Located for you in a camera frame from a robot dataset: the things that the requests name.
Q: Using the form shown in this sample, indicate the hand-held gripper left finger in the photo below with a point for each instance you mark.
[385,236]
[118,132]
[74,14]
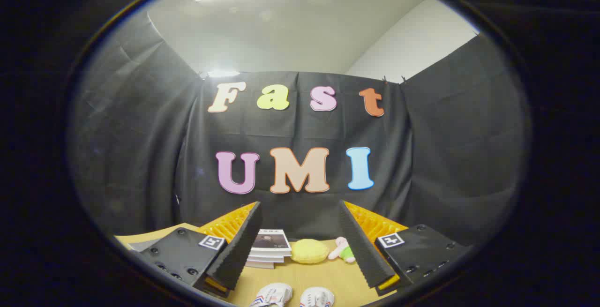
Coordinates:
[239,246]

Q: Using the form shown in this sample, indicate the white book with portrait cover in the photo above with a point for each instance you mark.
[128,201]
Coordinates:
[272,241]

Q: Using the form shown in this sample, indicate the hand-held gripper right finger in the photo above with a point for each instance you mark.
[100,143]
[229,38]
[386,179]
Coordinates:
[363,250]

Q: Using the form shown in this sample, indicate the black backdrop cloth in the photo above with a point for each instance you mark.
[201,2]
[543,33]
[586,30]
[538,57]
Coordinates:
[140,157]

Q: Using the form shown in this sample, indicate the pink and green plush toy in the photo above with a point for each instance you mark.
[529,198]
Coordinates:
[343,252]

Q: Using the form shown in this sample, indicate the plain white book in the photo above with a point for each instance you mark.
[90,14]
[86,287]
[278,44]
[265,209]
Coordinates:
[265,257]

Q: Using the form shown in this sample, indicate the yellow round plush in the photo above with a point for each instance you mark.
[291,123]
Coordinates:
[309,251]

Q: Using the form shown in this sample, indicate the white sneaker shoe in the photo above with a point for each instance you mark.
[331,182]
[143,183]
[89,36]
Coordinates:
[318,297]
[274,294]

